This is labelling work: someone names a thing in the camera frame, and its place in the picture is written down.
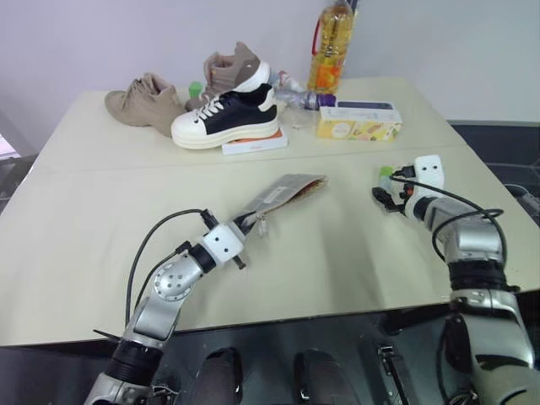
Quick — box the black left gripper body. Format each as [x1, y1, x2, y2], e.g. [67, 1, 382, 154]
[229, 215, 254, 272]

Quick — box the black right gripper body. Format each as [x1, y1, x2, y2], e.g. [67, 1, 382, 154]
[386, 176, 419, 217]

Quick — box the green highlighter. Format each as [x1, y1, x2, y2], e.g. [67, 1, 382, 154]
[377, 165, 396, 192]

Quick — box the grey grid pouch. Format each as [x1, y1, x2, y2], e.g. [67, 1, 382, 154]
[229, 173, 329, 237]

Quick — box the yellow printed tissue box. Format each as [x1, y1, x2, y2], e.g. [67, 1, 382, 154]
[316, 105, 404, 143]

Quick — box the white and orange flat box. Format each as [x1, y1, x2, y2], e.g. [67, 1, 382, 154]
[220, 126, 291, 158]

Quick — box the dark blue flat box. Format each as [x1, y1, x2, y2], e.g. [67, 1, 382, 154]
[336, 100, 400, 113]

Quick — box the black and white sneaker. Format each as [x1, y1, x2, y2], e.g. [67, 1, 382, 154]
[170, 83, 289, 151]

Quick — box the crumpled clear plastic wrap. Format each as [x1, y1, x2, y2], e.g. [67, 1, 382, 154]
[289, 110, 318, 130]

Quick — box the clear bottle with purple cap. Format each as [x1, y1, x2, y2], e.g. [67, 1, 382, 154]
[273, 86, 338, 112]

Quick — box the yellow cooking oil bottle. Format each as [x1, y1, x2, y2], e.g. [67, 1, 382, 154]
[306, 0, 360, 96]

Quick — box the clear bottle with red label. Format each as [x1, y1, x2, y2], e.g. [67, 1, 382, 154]
[268, 69, 305, 92]

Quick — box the dark rounded shape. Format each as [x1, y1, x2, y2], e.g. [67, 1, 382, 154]
[192, 346, 244, 405]

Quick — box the beige white-soled high-top shoe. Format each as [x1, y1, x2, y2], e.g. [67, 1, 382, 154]
[185, 40, 273, 111]

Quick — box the beige suede shoe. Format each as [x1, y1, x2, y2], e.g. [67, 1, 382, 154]
[104, 72, 186, 138]

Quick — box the silver metal buckle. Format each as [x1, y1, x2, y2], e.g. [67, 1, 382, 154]
[377, 344, 402, 381]

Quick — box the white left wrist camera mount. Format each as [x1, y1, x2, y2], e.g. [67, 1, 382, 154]
[198, 224, 248, 270]

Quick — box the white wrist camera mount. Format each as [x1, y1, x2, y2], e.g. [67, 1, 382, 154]
[198, 224, 248, 270]
[412, 154, 447, 189]

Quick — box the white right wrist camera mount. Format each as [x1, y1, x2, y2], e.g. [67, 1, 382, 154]
[412, 154, 447, 189]

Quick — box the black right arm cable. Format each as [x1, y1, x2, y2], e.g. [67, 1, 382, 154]
[390, 175, 507, 271]

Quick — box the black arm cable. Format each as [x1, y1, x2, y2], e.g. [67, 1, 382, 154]
[125, 207, 220, 334]
[390, 175, 507, 271]

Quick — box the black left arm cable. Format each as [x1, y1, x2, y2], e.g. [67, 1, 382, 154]
[125, 207, 220, 334]

